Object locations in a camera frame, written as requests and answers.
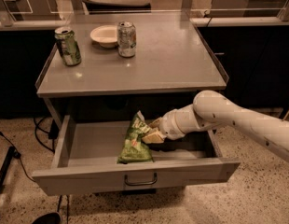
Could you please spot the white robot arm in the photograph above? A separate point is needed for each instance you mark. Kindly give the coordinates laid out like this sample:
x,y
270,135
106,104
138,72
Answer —
x,y
210,110

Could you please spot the green soda can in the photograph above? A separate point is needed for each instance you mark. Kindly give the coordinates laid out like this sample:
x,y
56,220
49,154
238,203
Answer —
x,y
67,46

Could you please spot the grey cabinet with table top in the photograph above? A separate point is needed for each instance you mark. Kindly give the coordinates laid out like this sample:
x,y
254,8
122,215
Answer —
x,y
170,57

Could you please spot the green jalapeno chip bag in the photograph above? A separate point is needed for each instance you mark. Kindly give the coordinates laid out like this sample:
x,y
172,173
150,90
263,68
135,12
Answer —
x,y
134,149

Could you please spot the transparent acrylic barrier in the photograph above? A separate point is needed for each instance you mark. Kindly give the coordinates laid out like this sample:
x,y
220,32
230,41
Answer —
x,y
33,14

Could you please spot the white bowl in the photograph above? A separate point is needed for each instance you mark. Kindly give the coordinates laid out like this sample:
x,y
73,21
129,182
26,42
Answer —
x,y
105,36

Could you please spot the silver soda can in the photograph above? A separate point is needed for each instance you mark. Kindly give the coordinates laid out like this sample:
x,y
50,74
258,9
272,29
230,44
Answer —
x,y
126,39

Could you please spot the black stand leg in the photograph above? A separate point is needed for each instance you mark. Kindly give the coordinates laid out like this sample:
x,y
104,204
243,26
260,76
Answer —
x,y
11,153

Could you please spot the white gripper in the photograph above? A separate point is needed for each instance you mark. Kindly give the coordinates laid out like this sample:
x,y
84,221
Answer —
x,y
167,126

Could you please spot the metal drawer handle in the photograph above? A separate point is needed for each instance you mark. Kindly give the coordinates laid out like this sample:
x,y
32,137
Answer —
x,y
137,182

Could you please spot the open grey top drawer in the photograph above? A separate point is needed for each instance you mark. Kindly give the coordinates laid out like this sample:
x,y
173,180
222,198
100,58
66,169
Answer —
x,y
85,161

